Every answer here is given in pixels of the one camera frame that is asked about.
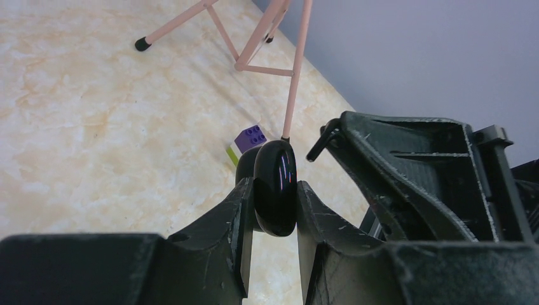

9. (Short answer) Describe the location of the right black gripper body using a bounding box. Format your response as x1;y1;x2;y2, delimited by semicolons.
474;125;538;242

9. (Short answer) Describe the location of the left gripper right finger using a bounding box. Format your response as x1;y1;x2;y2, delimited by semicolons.
297;181;538;304

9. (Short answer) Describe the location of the purple and cream block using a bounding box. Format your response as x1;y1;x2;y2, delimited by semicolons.
226;125;267;166

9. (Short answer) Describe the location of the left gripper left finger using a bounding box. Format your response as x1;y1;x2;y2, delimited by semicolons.
1;178;254;304

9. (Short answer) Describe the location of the pink music stand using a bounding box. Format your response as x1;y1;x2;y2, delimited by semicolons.
134;0;313;141

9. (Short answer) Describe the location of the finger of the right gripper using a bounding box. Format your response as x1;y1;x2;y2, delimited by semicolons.
324;111;499;241

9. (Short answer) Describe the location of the black earbud charging case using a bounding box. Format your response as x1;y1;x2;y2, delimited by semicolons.
235;139;297;237

